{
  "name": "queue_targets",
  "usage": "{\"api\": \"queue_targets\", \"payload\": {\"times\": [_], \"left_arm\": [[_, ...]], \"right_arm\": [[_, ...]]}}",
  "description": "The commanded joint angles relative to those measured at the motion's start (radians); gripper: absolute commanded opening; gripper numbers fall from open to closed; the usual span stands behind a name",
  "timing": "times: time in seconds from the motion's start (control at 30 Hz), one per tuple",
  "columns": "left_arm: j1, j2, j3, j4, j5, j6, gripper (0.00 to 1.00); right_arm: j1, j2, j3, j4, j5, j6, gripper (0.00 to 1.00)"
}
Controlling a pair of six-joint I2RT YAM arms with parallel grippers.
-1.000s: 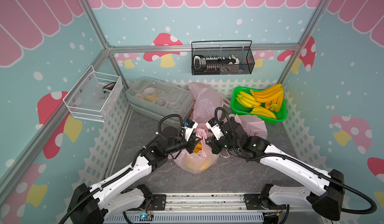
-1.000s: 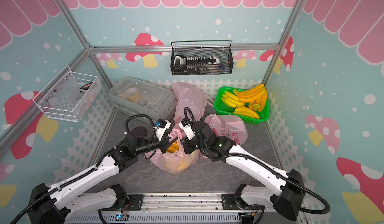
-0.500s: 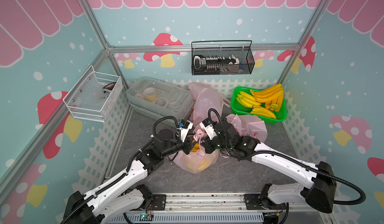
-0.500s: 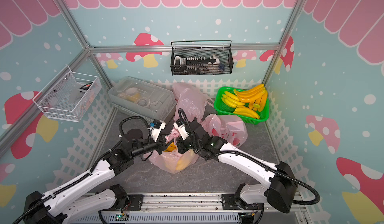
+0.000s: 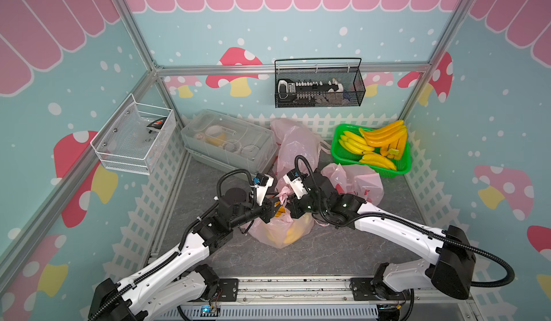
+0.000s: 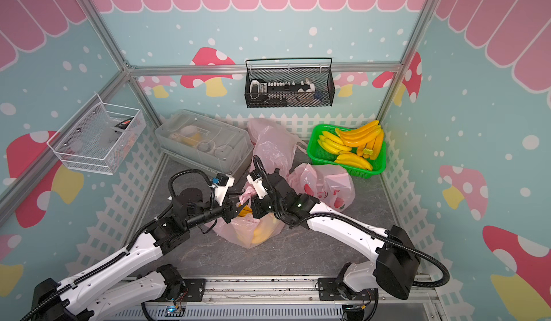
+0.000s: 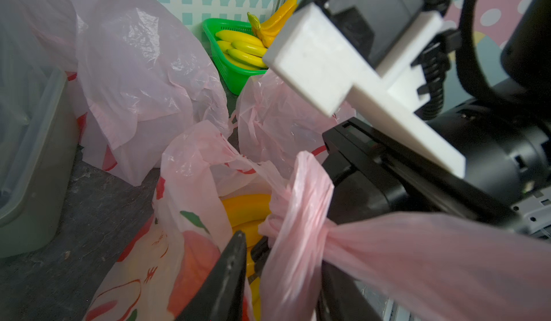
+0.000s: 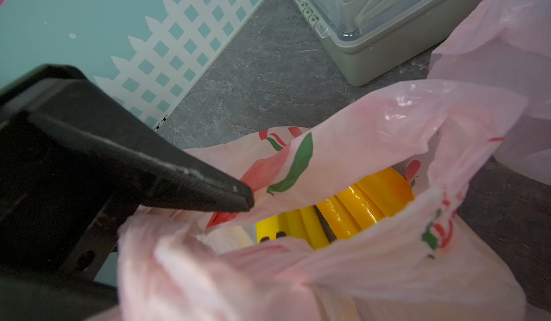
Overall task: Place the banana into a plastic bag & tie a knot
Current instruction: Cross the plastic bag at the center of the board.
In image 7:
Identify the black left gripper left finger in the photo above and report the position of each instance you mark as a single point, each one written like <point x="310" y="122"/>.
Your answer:
<point x="221" y="296"/>

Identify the pink plastic bag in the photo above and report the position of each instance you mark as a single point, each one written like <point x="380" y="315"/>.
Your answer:
<point x="142" y="77"/>
<point x="275" y="124"/>
<point x="438" y="267"/>

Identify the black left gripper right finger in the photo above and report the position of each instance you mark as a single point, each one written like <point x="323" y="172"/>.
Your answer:
<point x="341" y="299"/>

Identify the pink plastic bag right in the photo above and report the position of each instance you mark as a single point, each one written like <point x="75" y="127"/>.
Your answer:
<point x="275" y="124"/>

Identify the yellow banana bunch in basket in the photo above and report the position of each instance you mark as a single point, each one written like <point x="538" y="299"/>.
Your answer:
<point x="242" y="50"/>

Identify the orange banana bunch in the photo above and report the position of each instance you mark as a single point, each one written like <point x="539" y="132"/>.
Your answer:
<point x="267" y="31"/>

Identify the yellow banana bunch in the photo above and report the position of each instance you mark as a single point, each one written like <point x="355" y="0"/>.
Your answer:
<point x="242" y="50"/>
<point x="245" y="214"/>

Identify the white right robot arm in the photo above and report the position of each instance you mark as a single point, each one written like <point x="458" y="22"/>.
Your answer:
<point x="503" y="130"/>

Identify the green plastic basket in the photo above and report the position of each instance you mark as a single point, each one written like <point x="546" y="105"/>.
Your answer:
<point x="234" y="77"/>

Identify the pink plastic bag back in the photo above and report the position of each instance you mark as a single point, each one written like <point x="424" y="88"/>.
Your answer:
<point x="142" y="77"/>

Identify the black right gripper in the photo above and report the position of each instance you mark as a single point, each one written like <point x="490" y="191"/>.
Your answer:
<point x="374" y="175"/>

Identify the pink plastic bag front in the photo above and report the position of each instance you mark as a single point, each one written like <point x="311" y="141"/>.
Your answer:
<point x="438" y="267"/>

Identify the clear lidded storage box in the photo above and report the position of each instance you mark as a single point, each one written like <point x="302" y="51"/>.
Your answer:
<point x="33" y="192"/>

